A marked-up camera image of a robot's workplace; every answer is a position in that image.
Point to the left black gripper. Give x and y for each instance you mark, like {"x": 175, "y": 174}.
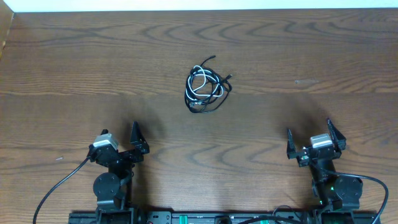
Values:
{"x": 125, "y": 154}

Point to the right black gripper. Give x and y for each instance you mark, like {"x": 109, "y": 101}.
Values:
{"x": 303, "y": 159}

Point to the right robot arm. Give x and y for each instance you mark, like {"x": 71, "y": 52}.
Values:
{"x": 339, "y": 194}

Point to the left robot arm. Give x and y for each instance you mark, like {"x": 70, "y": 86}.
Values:
{"x": 112, "y": 187}

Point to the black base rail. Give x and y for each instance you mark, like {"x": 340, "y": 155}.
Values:
{"x": 165, "y": 217}

